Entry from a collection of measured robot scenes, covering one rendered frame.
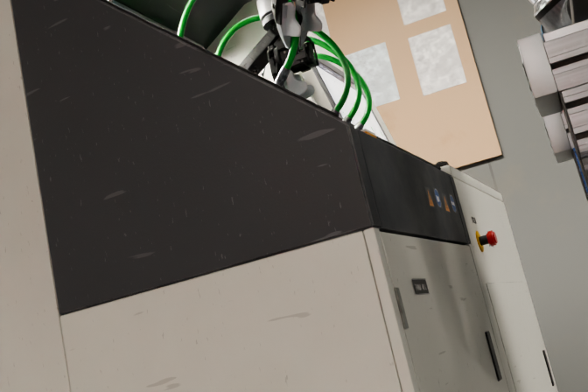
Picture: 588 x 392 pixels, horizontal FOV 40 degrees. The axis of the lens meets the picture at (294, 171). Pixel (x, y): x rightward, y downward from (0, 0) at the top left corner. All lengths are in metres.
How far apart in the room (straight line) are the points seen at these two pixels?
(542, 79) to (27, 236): 0.90
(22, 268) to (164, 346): 0.32
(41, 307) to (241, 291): 0.39
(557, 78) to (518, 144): 2.60
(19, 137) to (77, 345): 0.39
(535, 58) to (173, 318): 0.67
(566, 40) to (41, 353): 0.98
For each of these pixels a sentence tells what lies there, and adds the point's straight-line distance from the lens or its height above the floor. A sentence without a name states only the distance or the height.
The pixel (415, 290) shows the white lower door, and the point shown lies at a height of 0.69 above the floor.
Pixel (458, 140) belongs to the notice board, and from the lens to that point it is 3.77.
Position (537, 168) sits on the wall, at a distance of 3.74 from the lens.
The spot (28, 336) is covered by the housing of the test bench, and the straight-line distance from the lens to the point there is 1.48.
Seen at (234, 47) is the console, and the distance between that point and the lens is 2.13.
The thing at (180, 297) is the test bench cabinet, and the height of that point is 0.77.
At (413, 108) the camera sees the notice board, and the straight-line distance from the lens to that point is 3.84.
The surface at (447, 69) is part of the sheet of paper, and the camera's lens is 3.85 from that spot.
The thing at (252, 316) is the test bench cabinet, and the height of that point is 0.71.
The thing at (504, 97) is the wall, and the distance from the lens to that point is 3.81.
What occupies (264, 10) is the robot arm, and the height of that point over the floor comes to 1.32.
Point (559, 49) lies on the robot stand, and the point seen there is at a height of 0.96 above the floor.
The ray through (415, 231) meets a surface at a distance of 1.38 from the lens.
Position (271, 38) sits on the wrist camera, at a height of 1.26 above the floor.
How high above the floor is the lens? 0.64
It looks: 13 degrees up
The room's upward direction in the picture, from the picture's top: 13 degrees counter-clockwise
